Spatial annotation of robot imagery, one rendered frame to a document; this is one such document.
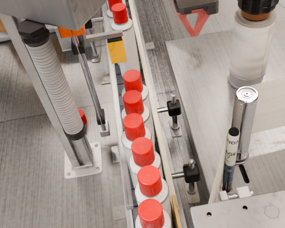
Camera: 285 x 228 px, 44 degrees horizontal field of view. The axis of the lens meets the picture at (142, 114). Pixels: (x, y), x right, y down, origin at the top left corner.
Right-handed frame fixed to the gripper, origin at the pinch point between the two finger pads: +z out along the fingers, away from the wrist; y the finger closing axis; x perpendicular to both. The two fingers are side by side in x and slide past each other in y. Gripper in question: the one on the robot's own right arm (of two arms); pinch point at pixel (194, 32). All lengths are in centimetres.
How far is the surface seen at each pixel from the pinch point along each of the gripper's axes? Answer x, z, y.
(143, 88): 11.5, 4.5, -7.8
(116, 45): 14.8, -1.4, -1.4
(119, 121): 17.7, 12.9, -7.4
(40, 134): 39.6, 25.5, 4.5
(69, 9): 17.5, -22.3, -21.2
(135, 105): 13.3, 1.3, -14.5
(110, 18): 16.0, 5.5, 18.4
